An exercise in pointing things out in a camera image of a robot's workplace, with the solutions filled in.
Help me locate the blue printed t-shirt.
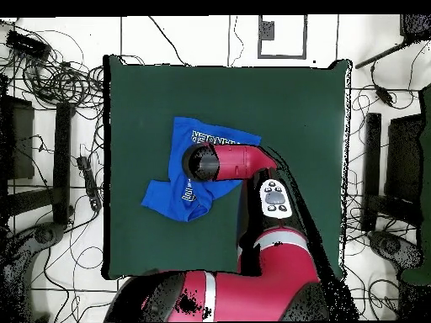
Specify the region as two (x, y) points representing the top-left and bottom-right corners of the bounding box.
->
(141, 116), (263, 223)

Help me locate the dark flat panel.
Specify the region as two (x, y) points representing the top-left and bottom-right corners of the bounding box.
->
(384, 114), (424, 203)
(0, 93), (35, 181)

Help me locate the dark green table cloth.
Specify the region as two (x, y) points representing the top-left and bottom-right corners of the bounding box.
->
(102, 55), (353, 281)

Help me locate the black power strip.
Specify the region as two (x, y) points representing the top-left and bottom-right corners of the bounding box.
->
(76, 156), (103, 212)

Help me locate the black upright bar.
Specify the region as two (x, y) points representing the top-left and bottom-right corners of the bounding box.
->
(52, 102), (73, 225)
(361, 112), (382, 233)

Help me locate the small dark box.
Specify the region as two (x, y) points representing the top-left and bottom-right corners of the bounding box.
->
(260, 20), (275, 41)

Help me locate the black stand leg with caster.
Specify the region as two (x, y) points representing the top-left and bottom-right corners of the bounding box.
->
(368, 230), (423, 270)
(0, 221), (65, 322)

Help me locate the black rod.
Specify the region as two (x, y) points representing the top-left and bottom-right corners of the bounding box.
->
(354, 38), (410, 70)

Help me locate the black speckled block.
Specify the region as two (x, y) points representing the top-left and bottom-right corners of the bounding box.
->
(399, 13), (431, 43)

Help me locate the long black cable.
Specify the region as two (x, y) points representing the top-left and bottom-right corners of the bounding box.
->
(147, 15), (192, 67)

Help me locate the grey square frame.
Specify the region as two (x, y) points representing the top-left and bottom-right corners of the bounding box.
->
(257, 14), (308, 61)

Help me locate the tangled black cable coil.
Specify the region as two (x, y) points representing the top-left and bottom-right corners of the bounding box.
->
(19, 58), (105, 112)

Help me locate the black cable adapter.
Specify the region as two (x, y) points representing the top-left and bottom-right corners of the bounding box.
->
(375, 85), (395, 105)

